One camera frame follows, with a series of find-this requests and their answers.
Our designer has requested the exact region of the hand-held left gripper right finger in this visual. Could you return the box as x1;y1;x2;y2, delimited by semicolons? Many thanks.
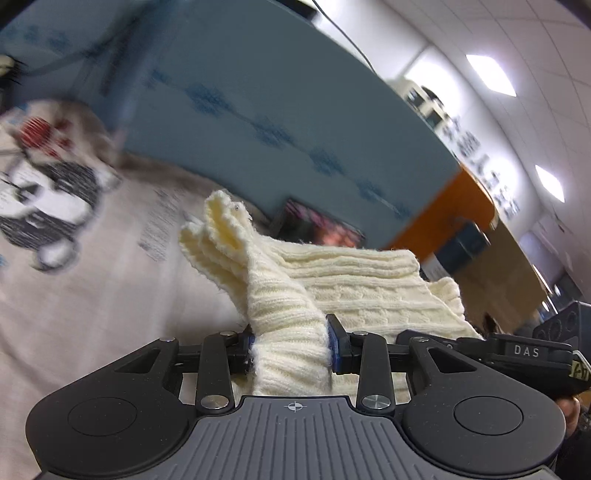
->
325;314;483;412

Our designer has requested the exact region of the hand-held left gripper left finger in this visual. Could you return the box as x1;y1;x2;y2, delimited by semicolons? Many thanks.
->
113;325;258;414

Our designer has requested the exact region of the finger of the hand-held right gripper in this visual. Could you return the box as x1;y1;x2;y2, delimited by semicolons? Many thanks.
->
396;329;490;359

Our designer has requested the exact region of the cream knit sweater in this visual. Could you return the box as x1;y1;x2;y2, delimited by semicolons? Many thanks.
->
179;189;483;398

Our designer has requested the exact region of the person's right hand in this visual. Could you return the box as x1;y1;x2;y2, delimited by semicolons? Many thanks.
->
554;396;583;437

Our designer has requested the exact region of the brown cardboard box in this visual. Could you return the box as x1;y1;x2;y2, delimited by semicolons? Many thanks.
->
455;222;548;335

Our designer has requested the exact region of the dark blue vacuum bottle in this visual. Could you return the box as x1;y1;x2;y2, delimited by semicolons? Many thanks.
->
422;220;491;283

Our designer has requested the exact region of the black smartphone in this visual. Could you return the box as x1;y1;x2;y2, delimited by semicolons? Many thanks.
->
270;198;365;250

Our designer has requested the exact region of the cartoon printed blanket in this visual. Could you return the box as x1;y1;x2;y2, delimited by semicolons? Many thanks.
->
0;99;411;480

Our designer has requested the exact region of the orange cardboard box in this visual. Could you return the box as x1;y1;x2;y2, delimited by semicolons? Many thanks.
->
385;164;499;254

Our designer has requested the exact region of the square ceiling light panel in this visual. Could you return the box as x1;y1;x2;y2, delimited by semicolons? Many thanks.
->
466;54;517;97
536;165;565;203

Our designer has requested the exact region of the glass door filing cabinet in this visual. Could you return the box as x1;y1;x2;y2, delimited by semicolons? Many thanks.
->
390;78;455;127

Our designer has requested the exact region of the light blue foam board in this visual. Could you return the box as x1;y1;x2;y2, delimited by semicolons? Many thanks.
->
0;0;462;250

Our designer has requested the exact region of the silver wall lettering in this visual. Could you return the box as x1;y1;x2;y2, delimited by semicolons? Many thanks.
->
438;117;522;220

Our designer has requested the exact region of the white charging cable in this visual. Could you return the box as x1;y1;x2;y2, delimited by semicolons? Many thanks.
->
311;0;377;72

